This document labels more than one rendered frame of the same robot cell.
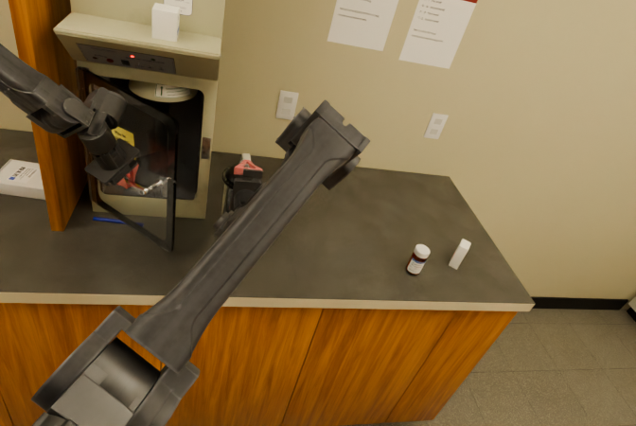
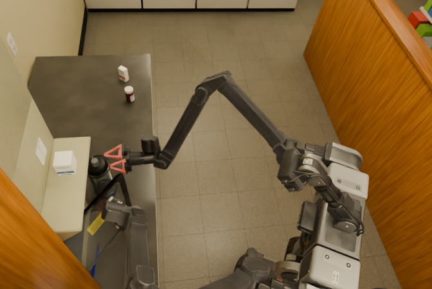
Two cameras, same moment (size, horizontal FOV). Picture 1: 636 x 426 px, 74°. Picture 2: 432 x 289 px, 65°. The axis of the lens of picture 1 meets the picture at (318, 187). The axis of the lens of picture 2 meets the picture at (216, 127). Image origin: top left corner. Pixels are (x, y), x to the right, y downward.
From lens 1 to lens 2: 114 cm
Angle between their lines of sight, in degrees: 61
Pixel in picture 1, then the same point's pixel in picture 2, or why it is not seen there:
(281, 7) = not seen: outside the picture
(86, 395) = (299, 146)
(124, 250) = (121, 249)
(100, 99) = (115, 210)
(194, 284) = (272, 126)
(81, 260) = not seen: hidden behind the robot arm
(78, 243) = (117, 279)
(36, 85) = (141, 224)
